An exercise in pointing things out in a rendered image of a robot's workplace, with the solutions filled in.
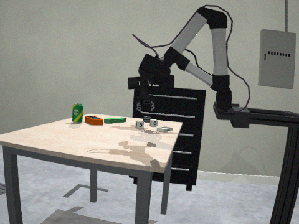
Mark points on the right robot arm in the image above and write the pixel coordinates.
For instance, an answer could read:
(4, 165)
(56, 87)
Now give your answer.
(184, 64)

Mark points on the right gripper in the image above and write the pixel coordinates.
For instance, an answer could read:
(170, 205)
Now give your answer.
(144, 95)

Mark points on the green soda can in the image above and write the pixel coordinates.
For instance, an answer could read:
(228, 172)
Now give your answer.
(77, 113)

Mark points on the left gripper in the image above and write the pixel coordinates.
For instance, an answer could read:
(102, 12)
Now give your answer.
(168, 83)

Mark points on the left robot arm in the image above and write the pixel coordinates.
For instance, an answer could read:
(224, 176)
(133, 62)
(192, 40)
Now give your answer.
(217, 22)

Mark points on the orange digital multimeter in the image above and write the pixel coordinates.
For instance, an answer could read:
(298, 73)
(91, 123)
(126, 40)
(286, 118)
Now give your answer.
(93, 120)

